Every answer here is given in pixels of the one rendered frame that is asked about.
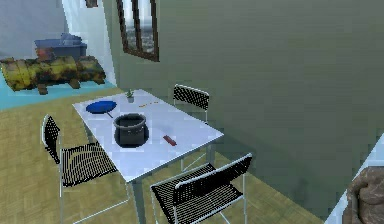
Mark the black mesh metal chair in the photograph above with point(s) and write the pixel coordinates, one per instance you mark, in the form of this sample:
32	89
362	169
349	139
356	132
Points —
191	96
200	191
83	161

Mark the white dining table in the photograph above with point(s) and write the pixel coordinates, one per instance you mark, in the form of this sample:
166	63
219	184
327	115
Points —
186	133

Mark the small red bar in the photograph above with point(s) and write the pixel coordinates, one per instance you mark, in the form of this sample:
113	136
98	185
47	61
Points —
169	140

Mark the thin orange utensil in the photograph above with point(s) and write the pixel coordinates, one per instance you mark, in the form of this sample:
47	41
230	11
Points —
148	104

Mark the black cooking pot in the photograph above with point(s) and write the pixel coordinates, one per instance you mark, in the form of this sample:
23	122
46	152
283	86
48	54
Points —
130	130

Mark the small green potted plant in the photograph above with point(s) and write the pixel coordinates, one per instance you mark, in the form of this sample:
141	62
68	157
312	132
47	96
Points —
130	95

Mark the blue frying pan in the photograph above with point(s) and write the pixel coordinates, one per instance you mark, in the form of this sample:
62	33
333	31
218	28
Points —
100	107

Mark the brown framed window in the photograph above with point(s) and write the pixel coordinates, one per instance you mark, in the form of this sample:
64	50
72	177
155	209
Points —
140	33

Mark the blue grey cabinet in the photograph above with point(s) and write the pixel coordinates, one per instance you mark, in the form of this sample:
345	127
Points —
63	46

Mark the yellow patterned sofa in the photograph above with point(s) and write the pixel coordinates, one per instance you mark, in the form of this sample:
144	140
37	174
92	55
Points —
50	71

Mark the dark framed wall picture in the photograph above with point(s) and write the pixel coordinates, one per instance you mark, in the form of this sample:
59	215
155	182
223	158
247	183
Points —
91	3

